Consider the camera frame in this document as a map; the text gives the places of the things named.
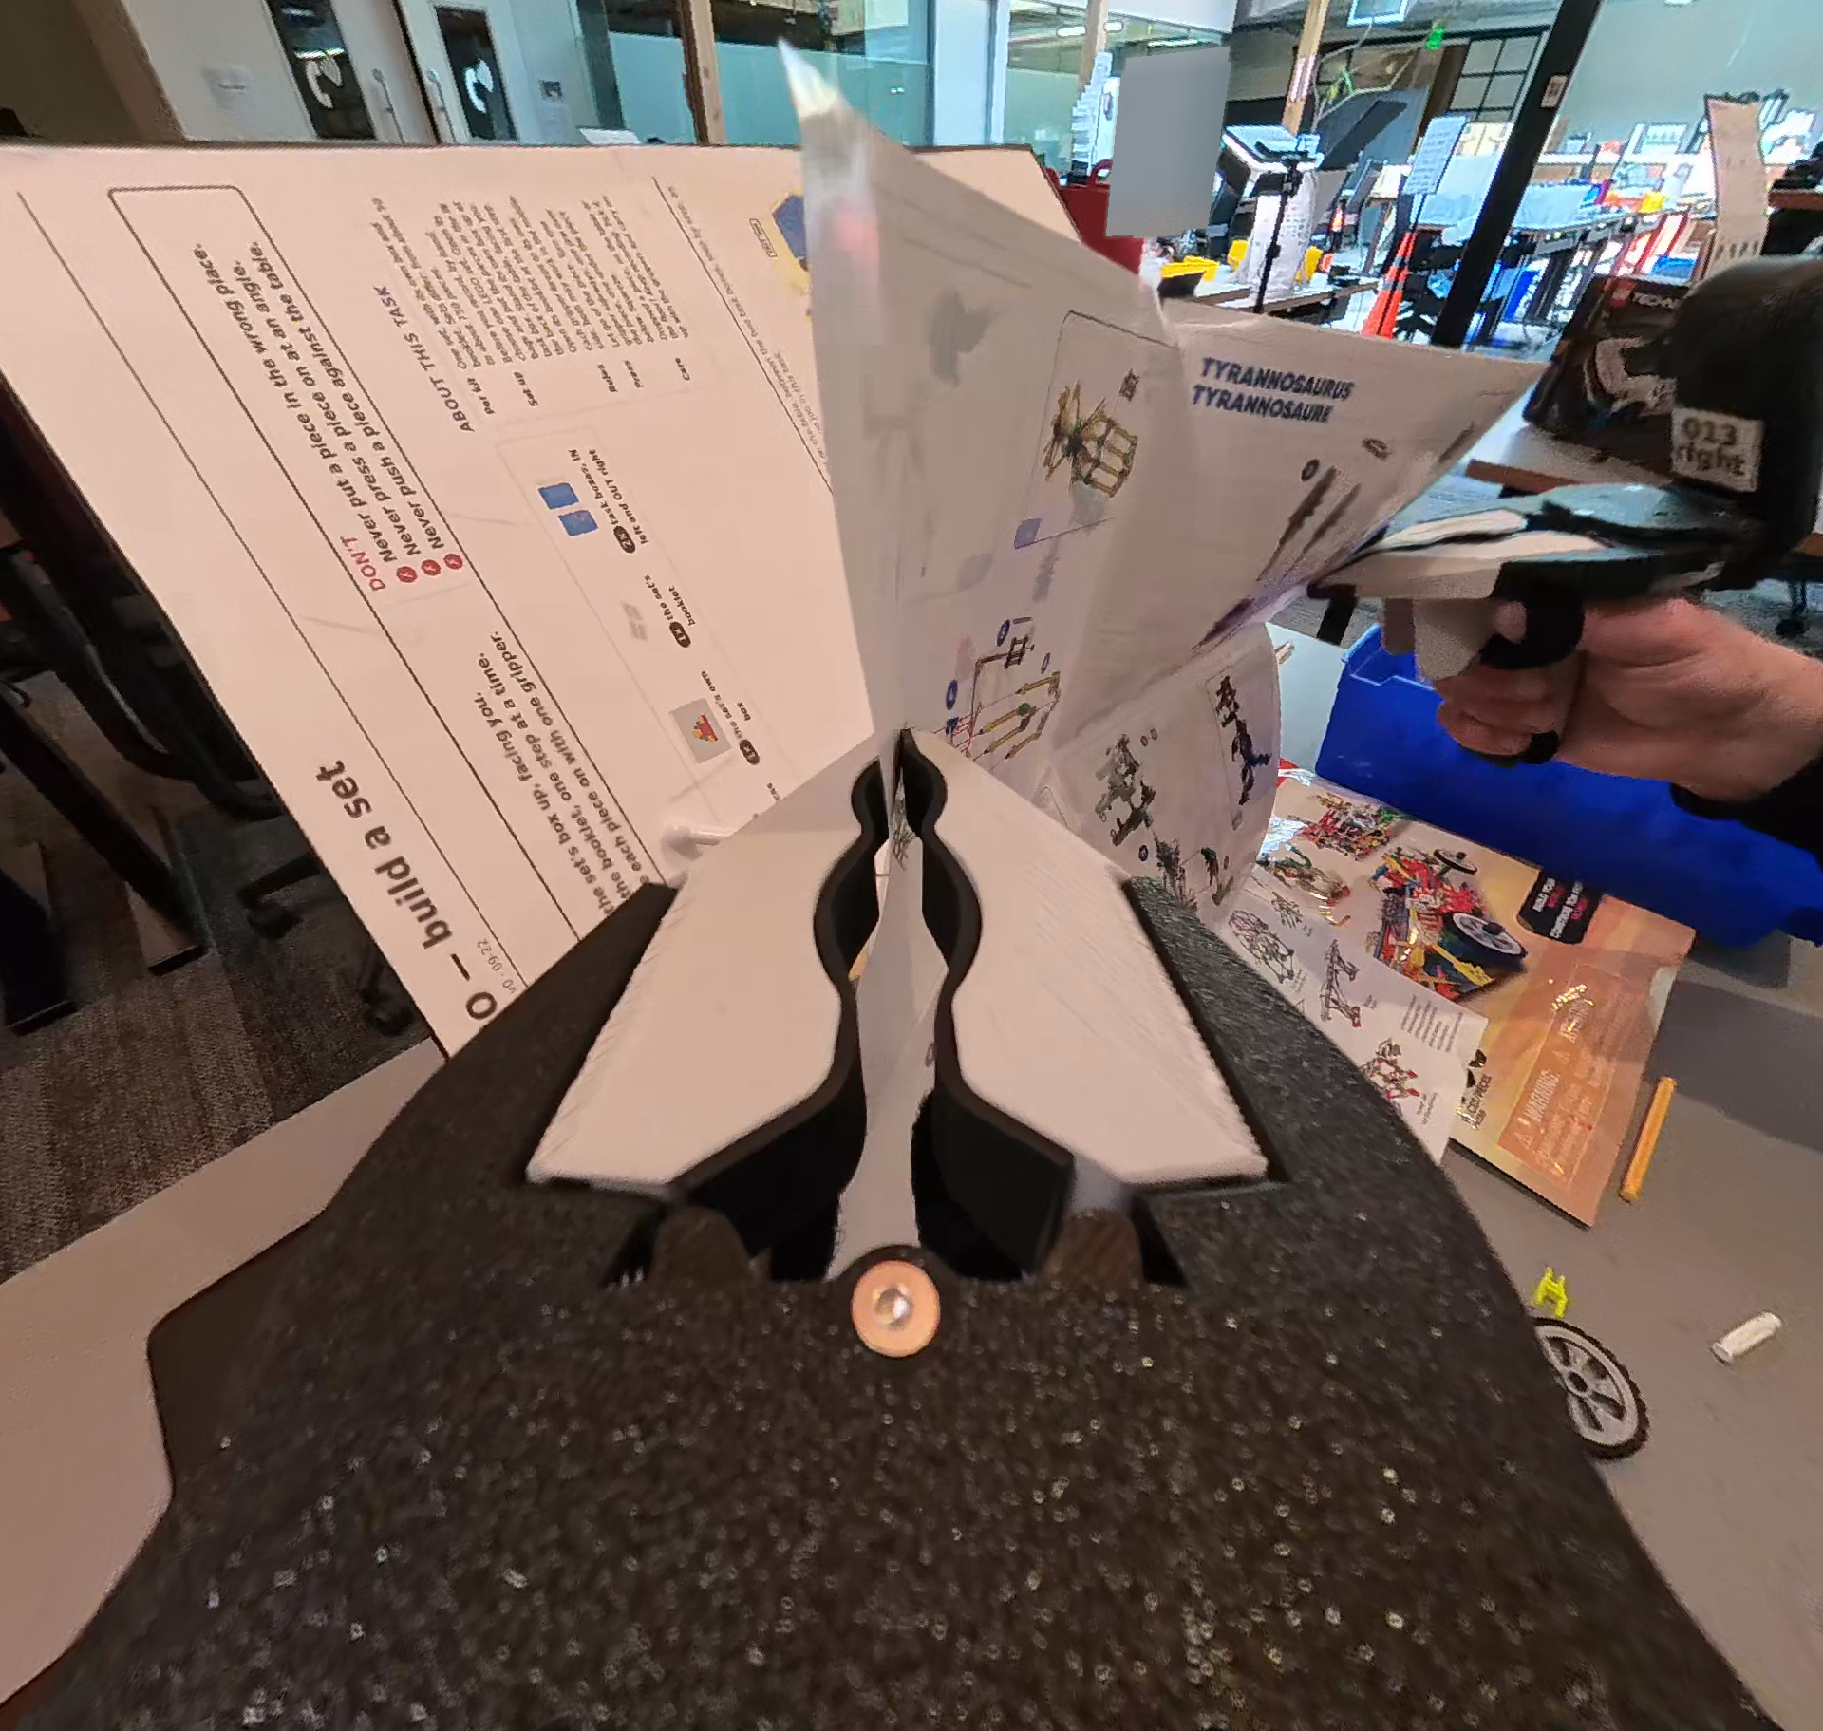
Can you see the blue plastic bin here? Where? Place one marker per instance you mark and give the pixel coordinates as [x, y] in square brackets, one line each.
[1568, 842]

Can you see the black pole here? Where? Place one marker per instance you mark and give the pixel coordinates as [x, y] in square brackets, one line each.
[1531, 138]

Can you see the small yellow clip connector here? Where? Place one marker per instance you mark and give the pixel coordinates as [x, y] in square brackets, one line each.
[1548, 1293]

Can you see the colourful toy packaging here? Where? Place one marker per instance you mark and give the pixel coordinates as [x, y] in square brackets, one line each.
[1568, 1049]

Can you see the building instruction sheet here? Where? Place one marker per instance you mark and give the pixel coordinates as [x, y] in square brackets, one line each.
[1140, 551]

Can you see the black toy box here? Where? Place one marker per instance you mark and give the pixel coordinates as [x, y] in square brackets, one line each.
[1596, 366]

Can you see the short white spacer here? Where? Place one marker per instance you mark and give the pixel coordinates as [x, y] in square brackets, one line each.
[1744, 1335]

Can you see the white task instruction board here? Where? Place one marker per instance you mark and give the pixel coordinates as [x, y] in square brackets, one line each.
[428, 478]

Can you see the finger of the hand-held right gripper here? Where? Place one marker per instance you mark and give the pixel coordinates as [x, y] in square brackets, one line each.
[1424, 583]
[1454, 543]

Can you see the person's right hand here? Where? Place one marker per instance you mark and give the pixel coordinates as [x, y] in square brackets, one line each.
[1682, 693]

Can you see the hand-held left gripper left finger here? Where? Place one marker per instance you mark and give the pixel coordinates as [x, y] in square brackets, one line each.
[698, 1021]

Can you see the small black wheel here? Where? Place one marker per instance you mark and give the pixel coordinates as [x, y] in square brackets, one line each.
[1624, 1419]

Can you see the long yellow rod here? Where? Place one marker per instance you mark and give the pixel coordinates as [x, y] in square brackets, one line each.
[1646, 1140]

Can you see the wooden post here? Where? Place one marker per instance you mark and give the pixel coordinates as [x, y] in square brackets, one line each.
[695, 23]

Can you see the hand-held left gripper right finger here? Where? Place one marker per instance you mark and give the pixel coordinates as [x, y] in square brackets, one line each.
[1098, 1035]

